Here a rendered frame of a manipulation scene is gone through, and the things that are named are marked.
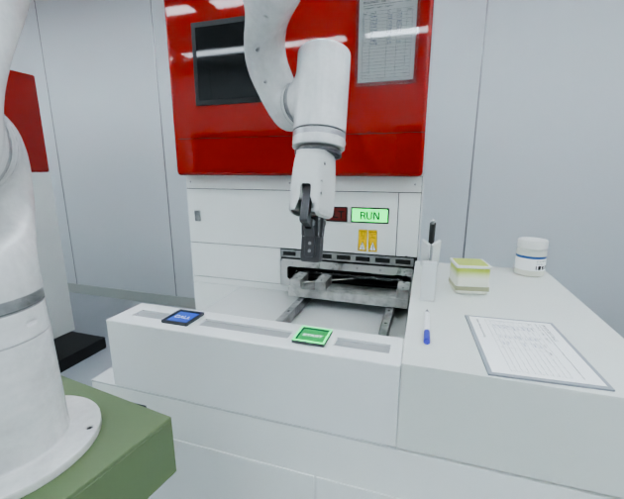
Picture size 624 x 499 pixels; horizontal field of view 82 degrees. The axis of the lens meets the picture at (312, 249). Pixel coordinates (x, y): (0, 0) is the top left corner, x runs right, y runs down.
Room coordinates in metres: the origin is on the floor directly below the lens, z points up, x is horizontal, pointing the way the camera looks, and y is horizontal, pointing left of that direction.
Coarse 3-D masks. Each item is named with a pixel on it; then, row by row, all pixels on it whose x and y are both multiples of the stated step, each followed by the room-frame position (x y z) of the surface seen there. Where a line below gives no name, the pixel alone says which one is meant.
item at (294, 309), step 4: (296, 300) 1.03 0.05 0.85; (300, 300) 1.03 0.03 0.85; (304, 300) 1.05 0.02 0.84; (308, 300) 1.09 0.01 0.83; (292, 304) 1.00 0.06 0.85; (296, 304) 1.00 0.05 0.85; (300, 304) 1.02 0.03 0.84; (304, 304) 1.05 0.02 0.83; (288, 308) 0.97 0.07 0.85; (292, 308) 0.97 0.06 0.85; (296, 308) 0.98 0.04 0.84; (300, 308) 1.02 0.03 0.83; (284, 312) 0.94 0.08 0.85; (288, 312) 0.94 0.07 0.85; (292, 312) 0.95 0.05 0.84; (296, 312) 0.98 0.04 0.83; (280, 316) 0.91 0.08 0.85; (284, 316) 0.91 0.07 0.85; (288, 316) 0.92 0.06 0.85; (292, 316) 0.95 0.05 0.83; (276, 320) 0.88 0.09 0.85; (280, 320) 0.88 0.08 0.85; (284, 320) 0.89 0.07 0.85; (288, 320) 0.92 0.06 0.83; (292, 320) 0.95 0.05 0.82
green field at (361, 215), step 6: (354, 210) 1.12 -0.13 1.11; (360, 210) 1.12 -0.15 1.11; (366, 210) 1.11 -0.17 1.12; (372, 210) 1.11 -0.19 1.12; (378, 210) 1.10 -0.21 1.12; (384, 210) 1.10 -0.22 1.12; (354, 216) 1.12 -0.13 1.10; (360, 216) 1.12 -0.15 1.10; (366, 216) 1.11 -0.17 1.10; (372, 216) 1.11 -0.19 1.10; (378, 216) 1.10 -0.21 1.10; (384, 216) 1.10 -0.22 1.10; (384, 222) 1.10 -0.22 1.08
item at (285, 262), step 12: (288, 264) 1.18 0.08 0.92; (300, 264) 1.17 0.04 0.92; (312, 264) 1.15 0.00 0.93; (324, 264) 1.14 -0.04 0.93; (336, 264) 1.13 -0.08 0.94; (348, 264) 1.12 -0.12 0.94; (360, 264) 1.11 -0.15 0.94; (372, 264) 1.11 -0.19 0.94; (288, 276) 1.19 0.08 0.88; (384, 288) 1.08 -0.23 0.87; (396, 288) 1.08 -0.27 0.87
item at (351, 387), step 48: (144, 336) 0.61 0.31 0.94; (192, 336) 0.58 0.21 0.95; (240, 336) 0.57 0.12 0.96; (288, 336) 0.58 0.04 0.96; (336, 336) 0.57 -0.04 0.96; (384, 336) 0.57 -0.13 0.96; (144, 384) 0.62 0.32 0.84; (192, 384) 0.58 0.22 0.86; (240, 384) 0.55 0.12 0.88; (288, 384) 0.53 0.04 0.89; (336, 384) 0.50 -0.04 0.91; (384, 384) 0.48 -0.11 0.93; (336, 432) 0.50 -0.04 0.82; (384, 432) 0.48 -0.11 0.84
